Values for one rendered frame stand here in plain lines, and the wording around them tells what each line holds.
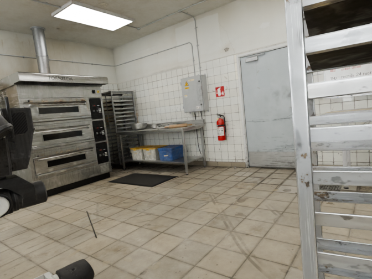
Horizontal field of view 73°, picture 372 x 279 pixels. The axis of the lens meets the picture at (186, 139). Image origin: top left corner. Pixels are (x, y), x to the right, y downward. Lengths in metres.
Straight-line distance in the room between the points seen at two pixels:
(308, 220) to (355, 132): 0.20
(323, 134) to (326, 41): 0.18
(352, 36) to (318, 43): 0.06
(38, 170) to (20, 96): 1.20
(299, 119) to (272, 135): 4.14
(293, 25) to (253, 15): 4.37
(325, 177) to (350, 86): 0.19
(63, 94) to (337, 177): 4.74
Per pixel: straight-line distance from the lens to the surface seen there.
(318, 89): 0.58
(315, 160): 1.02
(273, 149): 4.73
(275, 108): 4.64
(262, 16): 4.87
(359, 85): 0.58
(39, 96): 4.85
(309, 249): 0.63
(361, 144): 1.02
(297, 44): 0.56
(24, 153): 1.40
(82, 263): 1.70
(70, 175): 5.02
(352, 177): 0.60
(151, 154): 5.41
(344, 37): 0.59
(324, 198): 1.06
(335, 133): 0.58
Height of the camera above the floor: 1.12
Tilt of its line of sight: 6 degrees down
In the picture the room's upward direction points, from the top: 6 degrees counter-clockwise
